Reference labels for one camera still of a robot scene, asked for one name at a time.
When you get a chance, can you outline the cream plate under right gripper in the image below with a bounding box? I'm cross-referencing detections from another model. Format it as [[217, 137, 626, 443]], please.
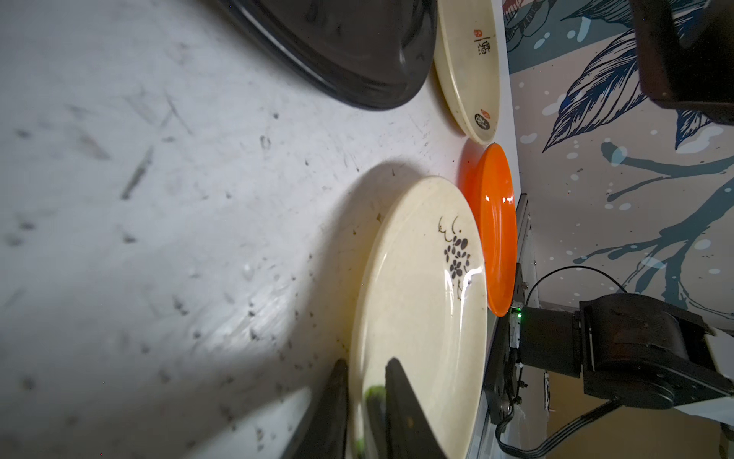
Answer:
[[434, 0, 501, 145]]

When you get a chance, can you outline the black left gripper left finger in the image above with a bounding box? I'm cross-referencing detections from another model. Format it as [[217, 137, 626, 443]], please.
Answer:
[[283, 359, 349, 459]]

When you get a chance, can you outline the orange plate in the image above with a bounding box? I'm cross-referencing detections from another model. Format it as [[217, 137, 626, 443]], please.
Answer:
[[459, 142, 517, 317]]

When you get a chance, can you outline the cream plate black brushstroke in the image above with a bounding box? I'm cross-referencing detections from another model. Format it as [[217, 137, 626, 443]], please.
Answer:
[[348, 177, 489, 458]]

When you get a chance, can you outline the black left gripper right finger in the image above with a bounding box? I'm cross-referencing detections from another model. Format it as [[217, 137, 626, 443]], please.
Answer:
[[385, 358, 447, 459]]

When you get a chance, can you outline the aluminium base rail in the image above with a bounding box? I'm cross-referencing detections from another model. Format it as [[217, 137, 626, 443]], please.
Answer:
[[466, 193, 549, 458]]

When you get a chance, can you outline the black glossy plate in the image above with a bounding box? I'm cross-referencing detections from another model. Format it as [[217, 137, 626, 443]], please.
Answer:
[[221, 0, 438, 111]]

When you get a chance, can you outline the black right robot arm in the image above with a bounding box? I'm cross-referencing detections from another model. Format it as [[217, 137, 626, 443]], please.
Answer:
[[505, 1, 733, 413]]

